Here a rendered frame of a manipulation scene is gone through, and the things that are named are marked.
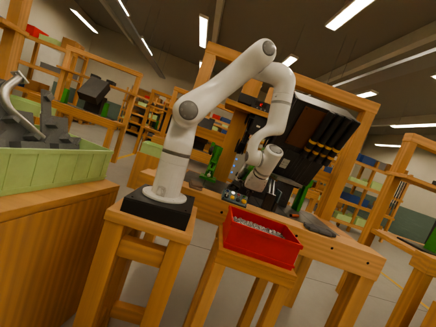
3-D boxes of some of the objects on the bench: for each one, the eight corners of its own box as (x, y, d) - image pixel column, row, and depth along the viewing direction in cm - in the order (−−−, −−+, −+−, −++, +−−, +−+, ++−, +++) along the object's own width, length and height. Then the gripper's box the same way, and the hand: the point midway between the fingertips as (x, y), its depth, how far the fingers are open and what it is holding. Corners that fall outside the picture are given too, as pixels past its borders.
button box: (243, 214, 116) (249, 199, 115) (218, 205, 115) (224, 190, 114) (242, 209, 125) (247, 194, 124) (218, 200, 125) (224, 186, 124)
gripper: (275, 172, 103) (261, 194, 115) (248, 162, 103) (236, 185, 115) (275, 182, 98) (260, 204, 110) (246, 172, 97) (234, 194, 109)
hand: (249, 192), depth 111 cm, fingers closed
